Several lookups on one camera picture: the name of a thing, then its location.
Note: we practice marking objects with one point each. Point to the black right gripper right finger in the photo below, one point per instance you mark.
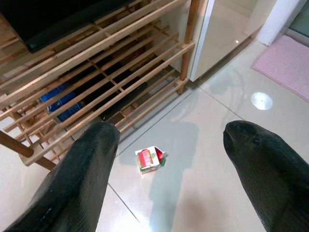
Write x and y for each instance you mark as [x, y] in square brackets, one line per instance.
[272, 183]

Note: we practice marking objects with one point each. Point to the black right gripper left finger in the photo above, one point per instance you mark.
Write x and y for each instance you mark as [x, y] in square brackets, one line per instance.
[72, 183]

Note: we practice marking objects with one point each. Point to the grey fridge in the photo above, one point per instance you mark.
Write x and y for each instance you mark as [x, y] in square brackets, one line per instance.
[48, 21]

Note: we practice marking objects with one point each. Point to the small red white carton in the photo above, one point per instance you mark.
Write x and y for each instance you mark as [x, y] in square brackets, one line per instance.
[147, 159]

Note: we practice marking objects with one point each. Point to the blue packet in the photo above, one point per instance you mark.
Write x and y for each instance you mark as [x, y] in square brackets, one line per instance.
[54, 93]

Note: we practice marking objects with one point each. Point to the black shoe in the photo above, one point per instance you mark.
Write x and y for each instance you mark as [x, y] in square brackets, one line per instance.
[130, 96]

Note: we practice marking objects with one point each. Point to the pink floor mat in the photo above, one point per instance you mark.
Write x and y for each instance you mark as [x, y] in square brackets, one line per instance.
[287, 62]

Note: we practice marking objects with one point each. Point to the glossy cream end cabinet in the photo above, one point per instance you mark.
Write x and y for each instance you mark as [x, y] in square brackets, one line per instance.
[217, 36]

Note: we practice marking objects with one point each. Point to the wooden slatted rack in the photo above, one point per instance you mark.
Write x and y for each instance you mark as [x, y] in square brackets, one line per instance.
[192, 19]

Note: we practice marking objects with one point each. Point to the white door frame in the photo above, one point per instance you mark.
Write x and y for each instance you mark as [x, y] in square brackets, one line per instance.
[275, 21]

